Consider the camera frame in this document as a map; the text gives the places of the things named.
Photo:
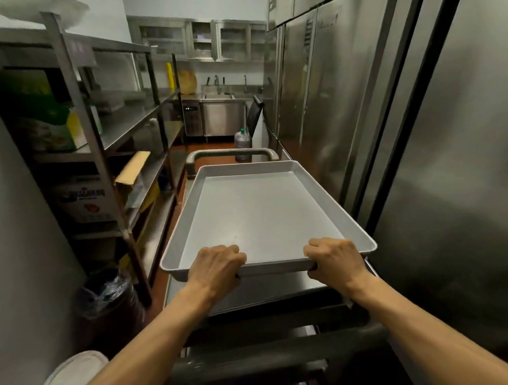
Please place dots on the person's right hand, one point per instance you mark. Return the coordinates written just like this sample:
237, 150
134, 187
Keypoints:
340, 262

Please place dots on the person's left hand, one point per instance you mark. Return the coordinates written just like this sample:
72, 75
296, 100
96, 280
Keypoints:
216, 270

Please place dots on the metal tray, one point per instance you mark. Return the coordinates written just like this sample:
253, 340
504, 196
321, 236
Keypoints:
277, 289
259, 211

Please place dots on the grey plastic cart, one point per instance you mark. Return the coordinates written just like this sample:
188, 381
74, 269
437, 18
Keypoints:
268, 352

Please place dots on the person's right forearm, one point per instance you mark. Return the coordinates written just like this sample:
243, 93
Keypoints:
435, 342

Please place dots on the person's left forearm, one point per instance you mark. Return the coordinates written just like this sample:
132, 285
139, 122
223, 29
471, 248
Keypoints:
144, 356

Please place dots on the black bagged trash bin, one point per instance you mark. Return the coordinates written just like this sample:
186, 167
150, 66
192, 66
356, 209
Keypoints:
109, 310

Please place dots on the clear jug green cap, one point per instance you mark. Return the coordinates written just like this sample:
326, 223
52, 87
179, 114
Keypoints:
242, 145

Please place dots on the open cardboard box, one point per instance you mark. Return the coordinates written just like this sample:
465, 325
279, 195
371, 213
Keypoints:
133, 167

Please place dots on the printed white carton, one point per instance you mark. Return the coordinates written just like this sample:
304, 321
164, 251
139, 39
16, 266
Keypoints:
82, 200

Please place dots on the steel sink counter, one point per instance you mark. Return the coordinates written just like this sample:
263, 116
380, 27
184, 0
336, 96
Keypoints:
223, 119

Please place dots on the black appliance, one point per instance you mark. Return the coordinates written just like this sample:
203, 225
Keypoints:
254, 113

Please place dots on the steel shelving rack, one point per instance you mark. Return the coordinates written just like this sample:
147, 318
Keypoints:
125, 120

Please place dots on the large steel refrigerator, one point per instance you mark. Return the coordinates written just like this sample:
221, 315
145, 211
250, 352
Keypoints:
447, 122

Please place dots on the white bucket lid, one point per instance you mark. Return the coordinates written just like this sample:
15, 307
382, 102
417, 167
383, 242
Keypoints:
70, 382

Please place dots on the steel faucet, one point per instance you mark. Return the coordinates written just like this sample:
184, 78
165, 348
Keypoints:
245, 83
217, 84

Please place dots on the round wooden board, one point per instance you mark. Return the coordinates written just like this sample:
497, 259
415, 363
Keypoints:
187, 82

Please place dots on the clear plastic container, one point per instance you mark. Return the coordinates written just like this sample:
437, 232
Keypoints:
115, 100

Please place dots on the green yellow package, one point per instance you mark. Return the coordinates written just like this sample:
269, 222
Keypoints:
39, 117

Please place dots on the white plastic basin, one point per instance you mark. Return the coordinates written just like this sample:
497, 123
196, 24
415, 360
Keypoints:
36, 10

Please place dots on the steel wall cabinet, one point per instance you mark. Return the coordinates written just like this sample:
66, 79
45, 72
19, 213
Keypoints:
197, 39

